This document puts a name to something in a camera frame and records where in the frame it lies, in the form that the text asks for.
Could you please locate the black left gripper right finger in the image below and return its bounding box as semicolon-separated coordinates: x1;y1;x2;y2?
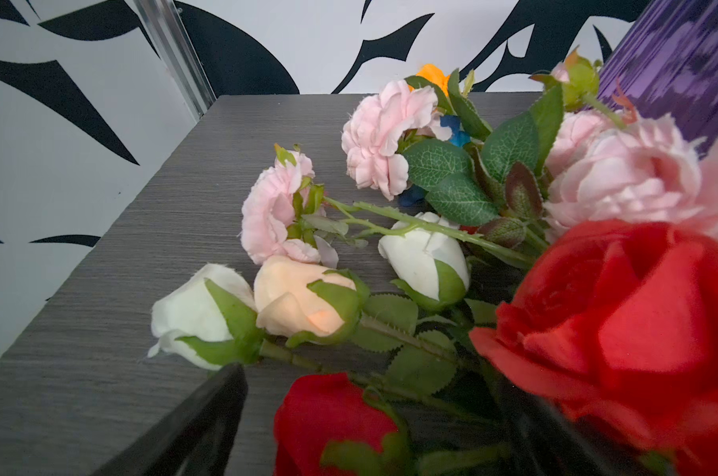
498;380;652;476

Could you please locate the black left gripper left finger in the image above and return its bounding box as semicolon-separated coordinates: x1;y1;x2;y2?
94;364;248;475

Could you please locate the small red rose stem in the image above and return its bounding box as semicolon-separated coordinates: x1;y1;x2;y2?
272;373;509;476

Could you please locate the large red rose stem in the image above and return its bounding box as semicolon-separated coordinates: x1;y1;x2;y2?
470;220;718;475

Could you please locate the purple ribbed glass vase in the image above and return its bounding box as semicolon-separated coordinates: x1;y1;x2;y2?
599;0;718;154

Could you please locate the pink peony flower stem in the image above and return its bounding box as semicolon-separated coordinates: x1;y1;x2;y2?
527;105;718;244

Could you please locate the white and peach rosebud stem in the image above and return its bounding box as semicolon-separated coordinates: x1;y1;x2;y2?
146;212;503;424

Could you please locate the orange pink blue rosebud stem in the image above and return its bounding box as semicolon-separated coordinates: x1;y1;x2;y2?
396;65;497;217

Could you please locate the aluminium frame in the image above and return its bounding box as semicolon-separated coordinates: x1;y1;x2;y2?
135;0;217;120

